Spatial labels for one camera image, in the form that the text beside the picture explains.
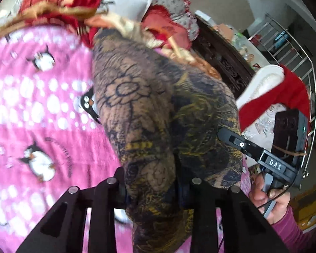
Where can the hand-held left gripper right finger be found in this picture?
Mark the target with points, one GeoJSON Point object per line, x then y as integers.
{"type": "Point", "coordinates": [183, 196]}

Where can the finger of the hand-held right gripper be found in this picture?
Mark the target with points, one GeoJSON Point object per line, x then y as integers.
{"type": "Point", "coordinates": [239, 143]}

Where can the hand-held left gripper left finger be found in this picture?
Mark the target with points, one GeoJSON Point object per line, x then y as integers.
{"type": "Point", "coordinates": [121, 189]}

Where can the brown floral patterned garment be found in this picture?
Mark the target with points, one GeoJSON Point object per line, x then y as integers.
{"type": "Point", "coordinates": [152, 116]}

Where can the person's right forearm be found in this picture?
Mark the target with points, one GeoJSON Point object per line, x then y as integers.
{"type": "Point", "coordinates": [289, 232]}

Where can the person's right hand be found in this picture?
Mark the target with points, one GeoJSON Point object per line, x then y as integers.
{"type": "Point", "coordinates": [279, 205]}

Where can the yellow cardboard box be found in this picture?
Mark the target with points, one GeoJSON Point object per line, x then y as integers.
{"type": "Point", "coordinates": [309, 205]}

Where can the dark carved wooden headboard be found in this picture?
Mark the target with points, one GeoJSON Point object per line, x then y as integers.
{"type": "Point", "coordinates": [221, 55]}

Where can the pink penguin print blanket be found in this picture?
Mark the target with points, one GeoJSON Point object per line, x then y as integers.
{"type": "Point", "coordinates": [42, 105]}

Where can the small red pillow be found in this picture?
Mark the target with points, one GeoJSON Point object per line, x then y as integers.
{"type": "Point", "coordinates": [168, 29]}

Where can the white pillow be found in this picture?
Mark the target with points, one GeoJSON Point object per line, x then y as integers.
{"type": "Point", "coordinates": [126, 2]}

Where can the red and gold blanket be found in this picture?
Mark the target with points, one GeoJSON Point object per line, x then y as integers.
{"type": "Point", "coordinates": [76, 8]}

